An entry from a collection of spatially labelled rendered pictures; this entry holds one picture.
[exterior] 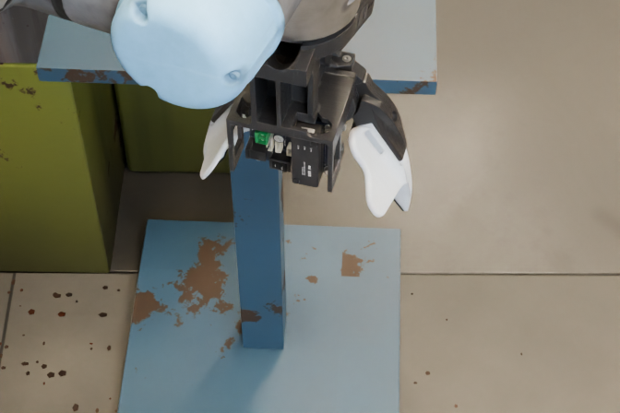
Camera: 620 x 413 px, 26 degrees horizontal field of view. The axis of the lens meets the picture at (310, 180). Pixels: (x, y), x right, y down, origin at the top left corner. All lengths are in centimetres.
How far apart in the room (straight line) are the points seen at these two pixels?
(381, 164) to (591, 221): 128
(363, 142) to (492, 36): 153
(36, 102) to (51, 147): 9
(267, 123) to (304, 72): 6
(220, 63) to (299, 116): 21
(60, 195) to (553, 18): 99
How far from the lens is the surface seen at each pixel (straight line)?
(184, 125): 211
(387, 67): 135
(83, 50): 138
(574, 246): 215
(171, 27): 65
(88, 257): 207
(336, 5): 79
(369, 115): 91
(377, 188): 92
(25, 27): 170
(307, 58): 81
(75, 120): 182
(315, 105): 85
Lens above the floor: 171
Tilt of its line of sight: 51 degrees down
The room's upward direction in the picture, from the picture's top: straight up
